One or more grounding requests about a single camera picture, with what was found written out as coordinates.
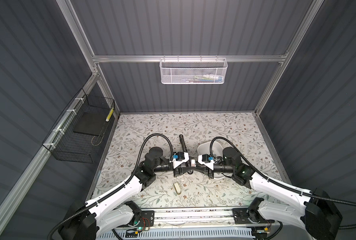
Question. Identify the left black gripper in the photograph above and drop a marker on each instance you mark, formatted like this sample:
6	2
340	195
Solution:
177	171

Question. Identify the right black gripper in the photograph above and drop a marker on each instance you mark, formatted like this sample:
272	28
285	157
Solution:
205	170

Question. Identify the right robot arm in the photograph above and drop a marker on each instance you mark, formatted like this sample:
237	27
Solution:
320	218

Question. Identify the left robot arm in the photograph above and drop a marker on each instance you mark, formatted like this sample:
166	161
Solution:
145	174

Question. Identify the white plastic tray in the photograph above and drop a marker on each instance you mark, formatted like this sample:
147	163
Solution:
217	151

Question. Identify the white vent strip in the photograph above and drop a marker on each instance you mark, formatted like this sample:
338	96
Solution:
222	233

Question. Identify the yellow marker pen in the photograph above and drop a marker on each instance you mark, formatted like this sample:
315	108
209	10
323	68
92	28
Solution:
109	114

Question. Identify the black foam pad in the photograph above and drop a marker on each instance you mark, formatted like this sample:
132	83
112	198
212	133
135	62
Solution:
92	124

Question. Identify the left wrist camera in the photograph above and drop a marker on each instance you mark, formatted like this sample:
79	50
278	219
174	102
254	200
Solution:
179	158

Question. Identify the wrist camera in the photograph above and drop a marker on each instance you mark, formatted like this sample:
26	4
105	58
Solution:
207	161
179	158

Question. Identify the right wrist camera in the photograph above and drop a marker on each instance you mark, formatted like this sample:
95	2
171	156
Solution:
207	161

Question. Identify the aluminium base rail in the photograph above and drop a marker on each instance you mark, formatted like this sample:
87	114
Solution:
196	216

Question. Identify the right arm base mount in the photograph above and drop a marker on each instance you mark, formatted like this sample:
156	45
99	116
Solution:
245	216

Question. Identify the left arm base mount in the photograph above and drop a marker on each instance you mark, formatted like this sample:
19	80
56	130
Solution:
142	219

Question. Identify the white wire wall basket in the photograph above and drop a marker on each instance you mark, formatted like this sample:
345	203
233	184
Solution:
195	71

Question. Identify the black wire side basket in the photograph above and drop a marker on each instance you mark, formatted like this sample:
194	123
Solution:
65	145

